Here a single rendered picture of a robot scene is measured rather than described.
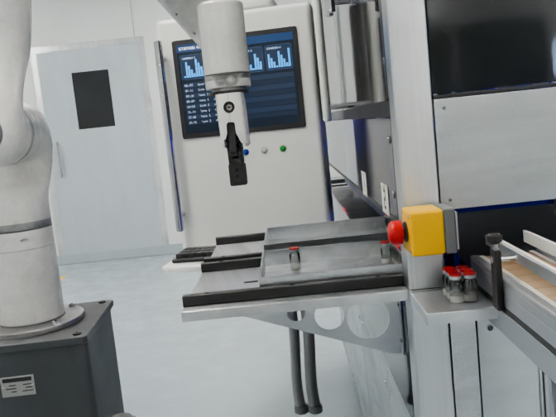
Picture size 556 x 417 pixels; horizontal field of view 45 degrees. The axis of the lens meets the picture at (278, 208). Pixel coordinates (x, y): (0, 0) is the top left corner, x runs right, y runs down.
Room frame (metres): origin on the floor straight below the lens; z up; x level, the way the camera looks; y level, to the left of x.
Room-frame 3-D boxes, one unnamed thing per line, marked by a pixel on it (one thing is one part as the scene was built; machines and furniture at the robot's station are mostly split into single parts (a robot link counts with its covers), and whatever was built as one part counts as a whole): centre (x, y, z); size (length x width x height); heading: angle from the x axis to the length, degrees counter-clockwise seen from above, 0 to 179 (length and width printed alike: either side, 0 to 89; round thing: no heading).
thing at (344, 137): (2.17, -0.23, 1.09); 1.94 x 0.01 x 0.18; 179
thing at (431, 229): (1.08, -0.24, 1.00); 0.08 x 0.07 x 0.07; 89
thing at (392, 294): (1.50, -0.06, 0.87); 0.70 x 0.48 x 0.02; 179
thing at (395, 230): (1.08, -0.19, 0.99); 0.04 x 0.04 x 0.04; 89
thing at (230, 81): (1.26, 0.07, 1.27); 0.09 x 0.08 x 0.03; 179
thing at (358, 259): (1.33, -0.12, 0.90); 0.34 x 0.26 x 0.04; 89
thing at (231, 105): (1.27, 0.07, 1.21); 0.10 x 0.08 x 0.11; 179
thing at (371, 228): (1.67, -0.13, 0.90); 0.34 x 0.26 x 0.04; 89
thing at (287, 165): (2.25, 0.07, 1.19); 0.50 x 0.19 x 0.78; 81
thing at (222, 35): (1.27, 0.07, 1.35); 0.09 x 0.08 x 0.13; 1
